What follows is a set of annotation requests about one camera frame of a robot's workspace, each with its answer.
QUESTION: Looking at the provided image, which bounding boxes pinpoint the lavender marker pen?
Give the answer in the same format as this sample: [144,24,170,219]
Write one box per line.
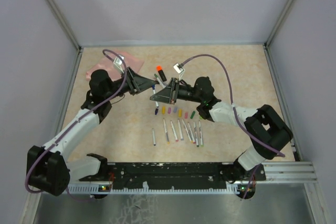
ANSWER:
[177,119,184,141]

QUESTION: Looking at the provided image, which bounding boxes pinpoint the orange white marker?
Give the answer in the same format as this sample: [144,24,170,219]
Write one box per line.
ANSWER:
[163,119,170,144]

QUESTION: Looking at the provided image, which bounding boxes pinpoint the white slotted cable duct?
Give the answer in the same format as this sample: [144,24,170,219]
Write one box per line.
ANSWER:
[68,183,240,195]

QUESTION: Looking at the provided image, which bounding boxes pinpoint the pink plastic bag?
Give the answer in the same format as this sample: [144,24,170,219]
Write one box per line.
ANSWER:
[86,50,144,81]

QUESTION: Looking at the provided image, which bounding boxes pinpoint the pink capped marker pen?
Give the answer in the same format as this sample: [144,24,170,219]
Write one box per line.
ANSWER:
[170,120,179,142]

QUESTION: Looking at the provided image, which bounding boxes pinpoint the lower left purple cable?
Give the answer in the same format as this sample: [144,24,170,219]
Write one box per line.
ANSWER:
[66,188,96,202]

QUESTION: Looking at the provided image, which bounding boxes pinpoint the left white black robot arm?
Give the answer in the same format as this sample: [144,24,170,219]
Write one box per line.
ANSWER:
[25,67,158,196]

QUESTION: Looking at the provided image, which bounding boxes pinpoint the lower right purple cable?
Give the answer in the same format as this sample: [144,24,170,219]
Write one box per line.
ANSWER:
[241,163,260,200]

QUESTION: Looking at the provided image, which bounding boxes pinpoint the aluminium frame rail right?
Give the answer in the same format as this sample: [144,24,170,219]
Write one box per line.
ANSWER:
[264,0,310,49]

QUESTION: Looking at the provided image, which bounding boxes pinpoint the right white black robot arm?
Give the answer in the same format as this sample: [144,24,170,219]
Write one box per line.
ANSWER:
[150,77,293,180]

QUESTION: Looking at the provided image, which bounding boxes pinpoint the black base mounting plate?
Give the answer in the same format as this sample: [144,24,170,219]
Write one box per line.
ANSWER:
[80,162,266,190]

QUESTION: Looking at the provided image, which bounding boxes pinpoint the dark green capped marker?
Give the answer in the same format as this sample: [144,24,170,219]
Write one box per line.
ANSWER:
[193,122,199,147]

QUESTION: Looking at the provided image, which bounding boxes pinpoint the green capped marker pen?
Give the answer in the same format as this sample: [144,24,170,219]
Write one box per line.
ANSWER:
[154,74,166,88]

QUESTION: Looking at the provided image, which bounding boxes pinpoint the magenta capped marker pen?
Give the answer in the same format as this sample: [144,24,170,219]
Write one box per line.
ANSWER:
[187,122,196,144]

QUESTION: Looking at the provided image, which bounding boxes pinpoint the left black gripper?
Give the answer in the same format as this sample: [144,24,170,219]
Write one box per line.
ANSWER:
[105,67,157,101]

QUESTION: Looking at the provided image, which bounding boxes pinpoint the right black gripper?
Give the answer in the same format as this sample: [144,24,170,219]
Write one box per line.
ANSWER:
[151,78,203,105]

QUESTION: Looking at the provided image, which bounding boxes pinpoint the aluminium frame rail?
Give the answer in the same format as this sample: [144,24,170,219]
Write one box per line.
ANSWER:
[45,0,81,51]
[264,0,310,49]

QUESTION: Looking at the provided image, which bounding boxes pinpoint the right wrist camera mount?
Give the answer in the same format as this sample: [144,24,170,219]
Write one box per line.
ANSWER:
[173,63,185,81]

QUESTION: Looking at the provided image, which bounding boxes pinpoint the blue capped marker pen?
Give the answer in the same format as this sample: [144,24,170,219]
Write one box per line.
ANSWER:
[152,85,159,109]

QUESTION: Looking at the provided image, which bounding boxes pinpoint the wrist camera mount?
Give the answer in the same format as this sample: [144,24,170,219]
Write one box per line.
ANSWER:
[113,54,125,76]
[173,63,185,81]

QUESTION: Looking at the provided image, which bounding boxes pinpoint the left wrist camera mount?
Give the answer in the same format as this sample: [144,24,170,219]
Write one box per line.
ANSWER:
[113,54,125,76]

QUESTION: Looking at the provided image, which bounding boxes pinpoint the aluminium frame rail left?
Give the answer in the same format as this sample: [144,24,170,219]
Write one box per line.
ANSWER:
[45,0,81,51]

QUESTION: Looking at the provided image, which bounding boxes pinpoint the light green capped marker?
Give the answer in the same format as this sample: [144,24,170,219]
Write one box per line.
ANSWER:
[198,121,204,147]

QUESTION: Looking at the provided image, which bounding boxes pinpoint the orange capped black highlighter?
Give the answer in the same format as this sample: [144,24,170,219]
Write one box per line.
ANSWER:
[156,66,167,82]

